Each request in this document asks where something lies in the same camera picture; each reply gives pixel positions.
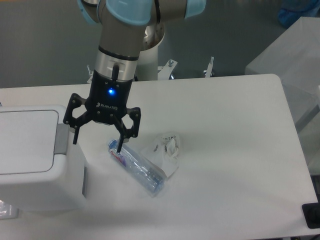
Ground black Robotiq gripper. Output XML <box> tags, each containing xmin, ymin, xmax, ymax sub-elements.
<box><xmin>63</xmin><ymin>69</ymin><xmax>142</xmax><ymax>153</ymax></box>

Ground white push-lid trash can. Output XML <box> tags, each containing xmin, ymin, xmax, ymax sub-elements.
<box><xmin>0</xmin><ymin>105</ymin><xmax>88</xmax><ymax>212</ymax></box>

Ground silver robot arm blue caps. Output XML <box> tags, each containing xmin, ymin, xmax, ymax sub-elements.
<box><xmin>63</xmin><ymin>0</ymin><xmax>206</xmax><ymax>151</ymax></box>

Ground crumpled clear plastic wrapper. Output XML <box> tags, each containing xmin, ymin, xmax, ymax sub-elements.
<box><xmin>140</xmin><ymin>132</ymin><xmax>181</xmax><ymax>179</ymax></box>

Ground clear plastic water bottle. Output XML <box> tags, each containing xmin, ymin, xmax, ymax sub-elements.
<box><xmin>107</xmin><ymin>139</ymin><xmax>165</xmax><ymax>196</ymax></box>

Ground clear plastic bag corner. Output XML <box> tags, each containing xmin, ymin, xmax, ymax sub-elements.
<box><xmin>0</xmin><ymin>200</ymin><xmax>19</xmax><ymax>220</ymax></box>

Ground blue bag in background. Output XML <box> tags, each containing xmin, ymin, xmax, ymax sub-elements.
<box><xmin>277</xmin><ymin>0</ymin><xmax>320</xmax><ymax>29</ymax></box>

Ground black device at table edge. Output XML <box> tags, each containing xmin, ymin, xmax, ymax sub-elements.
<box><xmin>302</xmin><ymin>202</ymin><xmax>320</xmax><ymax>229</ymax></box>

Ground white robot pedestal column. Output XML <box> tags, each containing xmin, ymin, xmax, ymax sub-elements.
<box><xmin>135</xmin><ymin>22</ymin><xmax>165</xmax><ymax>82</ymax></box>

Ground white base frame with bolts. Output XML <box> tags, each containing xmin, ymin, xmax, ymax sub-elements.
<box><xmin>86</xmin><ymin>56</ymin><xmax>215</xmax><ymax>84</ymax></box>

